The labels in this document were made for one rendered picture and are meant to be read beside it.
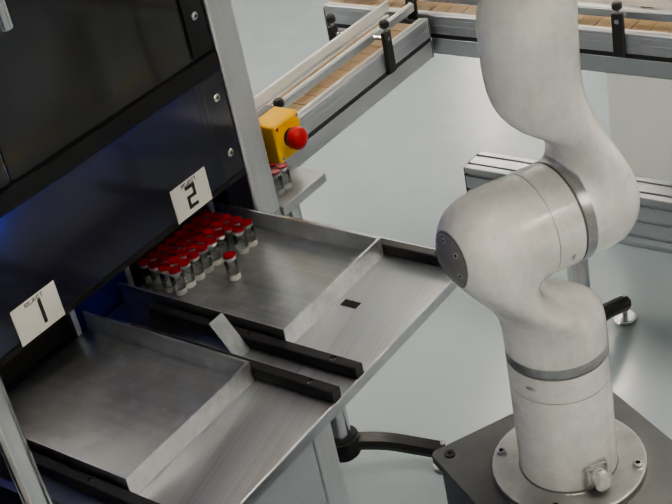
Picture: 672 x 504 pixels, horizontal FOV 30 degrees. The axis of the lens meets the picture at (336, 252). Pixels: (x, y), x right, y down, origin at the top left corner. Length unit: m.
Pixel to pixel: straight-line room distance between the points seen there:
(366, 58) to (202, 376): 0.96
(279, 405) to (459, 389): 1.40
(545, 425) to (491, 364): 1.69
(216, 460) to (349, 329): 0.31
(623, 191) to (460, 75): 3.31
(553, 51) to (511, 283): 0.25
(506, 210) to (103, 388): 0.78
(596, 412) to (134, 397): 0.69
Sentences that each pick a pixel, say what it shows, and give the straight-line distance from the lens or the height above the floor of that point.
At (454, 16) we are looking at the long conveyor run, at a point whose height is 0.93.
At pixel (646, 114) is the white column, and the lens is 3.34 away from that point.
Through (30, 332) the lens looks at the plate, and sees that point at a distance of 1.83.
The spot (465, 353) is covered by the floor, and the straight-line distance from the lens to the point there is 3.22.
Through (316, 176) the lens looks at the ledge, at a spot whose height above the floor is 0.88.
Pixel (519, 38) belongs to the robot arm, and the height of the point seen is 1.46.
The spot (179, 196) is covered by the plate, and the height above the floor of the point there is 1.03.
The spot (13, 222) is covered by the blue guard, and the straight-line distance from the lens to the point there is 1.77.
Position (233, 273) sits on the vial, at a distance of 2.02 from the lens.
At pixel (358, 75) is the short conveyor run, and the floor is 0.93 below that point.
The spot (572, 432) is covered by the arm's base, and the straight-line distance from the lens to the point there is 1.50.
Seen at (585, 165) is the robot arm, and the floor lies 1.29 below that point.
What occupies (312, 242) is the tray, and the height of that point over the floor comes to 0.88.
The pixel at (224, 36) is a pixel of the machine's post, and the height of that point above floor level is 1.22.
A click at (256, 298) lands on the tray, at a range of 1.97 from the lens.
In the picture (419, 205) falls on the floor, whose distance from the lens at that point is 3.87.
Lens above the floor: 1.95
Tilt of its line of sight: 32 degrees down
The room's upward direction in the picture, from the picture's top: 12 degrees counter-clockwise
